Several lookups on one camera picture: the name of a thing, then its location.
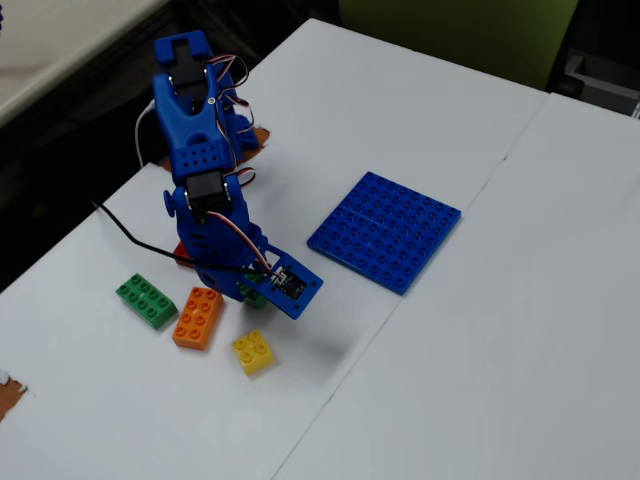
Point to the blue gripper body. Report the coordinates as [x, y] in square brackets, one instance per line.
[216, 281]

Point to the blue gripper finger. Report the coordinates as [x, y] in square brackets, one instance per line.
[220, 285]

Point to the green 2x2 block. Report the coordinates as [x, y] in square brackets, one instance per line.
[252, 295]

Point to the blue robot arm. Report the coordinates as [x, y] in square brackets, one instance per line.
[190, 125]

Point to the red 2x2 block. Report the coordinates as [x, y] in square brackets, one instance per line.
[182, 252]

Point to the orange 2x4 block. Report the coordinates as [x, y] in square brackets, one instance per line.
[197, 317]

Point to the green 2x4 block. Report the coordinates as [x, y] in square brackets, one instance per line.
[147, 300]

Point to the yellow 2x2 block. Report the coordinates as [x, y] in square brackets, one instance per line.
[252, 352]

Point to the blue 8x8 baseplate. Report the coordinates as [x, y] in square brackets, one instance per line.
[385, 235]

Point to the white side table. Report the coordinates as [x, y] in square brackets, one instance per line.
[50, 50]

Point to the green office chair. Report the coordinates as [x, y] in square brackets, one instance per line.
[450, 35]

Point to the grey box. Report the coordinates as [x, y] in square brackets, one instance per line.
[600, 80]

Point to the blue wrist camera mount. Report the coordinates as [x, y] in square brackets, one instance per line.
[310, 287]

